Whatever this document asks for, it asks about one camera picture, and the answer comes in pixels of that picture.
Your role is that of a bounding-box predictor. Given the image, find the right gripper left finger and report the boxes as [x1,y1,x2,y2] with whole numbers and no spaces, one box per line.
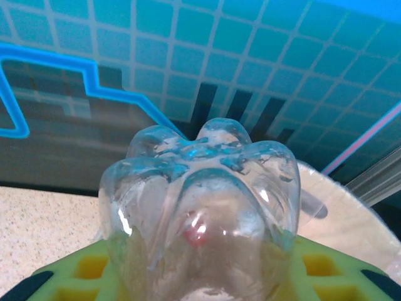
[0,240,125,301]

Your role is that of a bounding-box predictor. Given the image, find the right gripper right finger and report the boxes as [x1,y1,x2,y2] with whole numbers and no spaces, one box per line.
[271,236,401,301]

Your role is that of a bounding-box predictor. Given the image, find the clear cola bottle red cap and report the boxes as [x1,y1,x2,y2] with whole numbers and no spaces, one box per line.
[98,117,301,301]

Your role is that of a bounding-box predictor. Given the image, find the cream plastic bin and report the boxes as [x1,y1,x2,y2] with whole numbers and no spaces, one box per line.
[294,159,401,278]

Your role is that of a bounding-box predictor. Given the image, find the right aluminium frame post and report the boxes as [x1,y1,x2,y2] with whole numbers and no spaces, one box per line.
[343,145,401,208]

